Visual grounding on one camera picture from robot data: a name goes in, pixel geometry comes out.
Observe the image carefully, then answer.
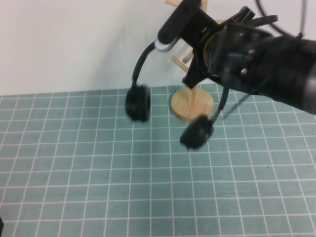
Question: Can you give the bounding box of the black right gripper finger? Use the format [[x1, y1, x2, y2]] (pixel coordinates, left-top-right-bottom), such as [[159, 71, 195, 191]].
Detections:
[[157, 0, 201, 45]]

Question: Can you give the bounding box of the grey-tipped right gripper finger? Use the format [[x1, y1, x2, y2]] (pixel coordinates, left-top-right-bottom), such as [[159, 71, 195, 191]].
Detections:
[[154, 39, 178, 53]]

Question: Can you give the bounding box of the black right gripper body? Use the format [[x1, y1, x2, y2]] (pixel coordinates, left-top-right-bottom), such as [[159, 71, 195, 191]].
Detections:
[[177, 3, 223, 89]]

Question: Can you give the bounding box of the black over-ear headphones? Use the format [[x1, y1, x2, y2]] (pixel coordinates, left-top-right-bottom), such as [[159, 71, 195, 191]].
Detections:
[[124, 42, 229, 150]]

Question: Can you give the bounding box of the wooden peg tree stand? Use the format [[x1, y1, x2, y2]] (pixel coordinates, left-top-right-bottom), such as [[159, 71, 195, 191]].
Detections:
[[164, 0, 223, 122]]

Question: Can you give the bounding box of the green white-grid tablecloth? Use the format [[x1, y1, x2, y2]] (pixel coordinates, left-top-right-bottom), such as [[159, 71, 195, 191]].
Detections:
[[0, 78, 316, 237]]

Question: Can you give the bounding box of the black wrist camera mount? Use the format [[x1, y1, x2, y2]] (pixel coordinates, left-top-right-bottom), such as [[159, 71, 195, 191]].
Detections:
[[222, 5, 256, 32]]

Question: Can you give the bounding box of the thick black looped cable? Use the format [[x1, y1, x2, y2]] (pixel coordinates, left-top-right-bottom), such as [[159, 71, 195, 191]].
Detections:
[[254, 0, 308, 38]]

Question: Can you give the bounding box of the thin black cable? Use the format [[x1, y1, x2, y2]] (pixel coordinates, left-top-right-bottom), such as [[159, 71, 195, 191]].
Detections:
[[222, 78, 270, 120]]

